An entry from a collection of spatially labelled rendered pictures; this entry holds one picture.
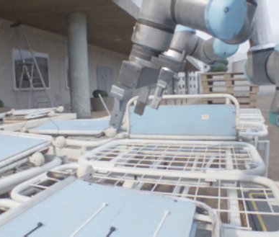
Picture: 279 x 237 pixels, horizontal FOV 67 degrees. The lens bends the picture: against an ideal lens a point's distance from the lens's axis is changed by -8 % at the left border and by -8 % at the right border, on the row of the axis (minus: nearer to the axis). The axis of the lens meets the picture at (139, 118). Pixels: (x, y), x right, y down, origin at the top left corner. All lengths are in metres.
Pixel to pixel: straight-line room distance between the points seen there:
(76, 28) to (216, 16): 6.89
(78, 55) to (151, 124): 5.72
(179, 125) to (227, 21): 1.11
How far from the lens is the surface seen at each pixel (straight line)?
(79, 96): 6.97
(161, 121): 1.49
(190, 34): 0.95
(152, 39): 0.50
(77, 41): 7.15
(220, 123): 1.45
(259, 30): 1.12
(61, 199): 0.58
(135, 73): 0.49
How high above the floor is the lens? 0.82
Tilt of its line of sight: 7 degrees down
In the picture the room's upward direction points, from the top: 3 degrees counter-clockwise
